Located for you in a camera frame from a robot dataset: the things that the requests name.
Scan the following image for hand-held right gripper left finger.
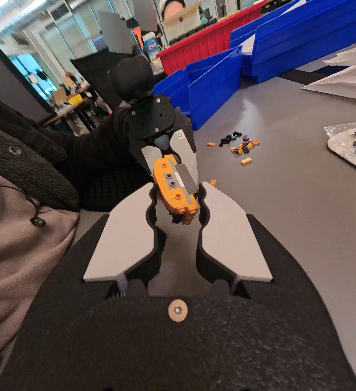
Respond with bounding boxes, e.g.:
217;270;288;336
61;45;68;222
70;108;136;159
83;182;163;295

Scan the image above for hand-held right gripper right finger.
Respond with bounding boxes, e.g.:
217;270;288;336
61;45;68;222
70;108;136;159
196;181;273;294

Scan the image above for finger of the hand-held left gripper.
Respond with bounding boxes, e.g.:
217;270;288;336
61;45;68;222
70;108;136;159
141;144;168;184
169;130;201;194

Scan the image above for orange lego car section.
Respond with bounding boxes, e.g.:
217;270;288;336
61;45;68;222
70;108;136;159
153;154;200;225

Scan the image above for person's left forearm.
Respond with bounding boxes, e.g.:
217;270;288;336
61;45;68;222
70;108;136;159
54;105;154;212

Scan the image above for pile of small lego pieces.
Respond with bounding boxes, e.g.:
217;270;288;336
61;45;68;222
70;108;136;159
219;131;260;155

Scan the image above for white wipes canister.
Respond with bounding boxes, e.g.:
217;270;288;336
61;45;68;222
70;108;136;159
142;31;162;64

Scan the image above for red plastic bin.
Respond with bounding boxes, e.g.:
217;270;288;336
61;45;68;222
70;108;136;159
156;0;268;77

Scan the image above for cardboard box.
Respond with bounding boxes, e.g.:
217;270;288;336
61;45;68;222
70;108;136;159
163;4;201;34

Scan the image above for person's beige hoodie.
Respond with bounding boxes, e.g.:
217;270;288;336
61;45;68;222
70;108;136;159
0;166;81;358

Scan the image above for person's black fleece jacket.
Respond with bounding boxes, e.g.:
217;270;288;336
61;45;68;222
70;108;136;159
0;89;81;211

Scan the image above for white paper sheets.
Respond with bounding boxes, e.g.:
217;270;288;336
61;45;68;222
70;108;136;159
242;34;256;54

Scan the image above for white book stand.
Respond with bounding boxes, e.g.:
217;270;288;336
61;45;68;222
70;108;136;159
327;130;356;168

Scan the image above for clear bag of dark pieces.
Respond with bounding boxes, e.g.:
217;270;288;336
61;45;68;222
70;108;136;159
324;120;356;155

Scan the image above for torn white paper bag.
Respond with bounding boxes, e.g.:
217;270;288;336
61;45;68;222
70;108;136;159
323;41;356;66
302;64;356;103

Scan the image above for black hoodie drawstring cord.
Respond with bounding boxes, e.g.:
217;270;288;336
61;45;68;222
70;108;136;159
0;183;47;228

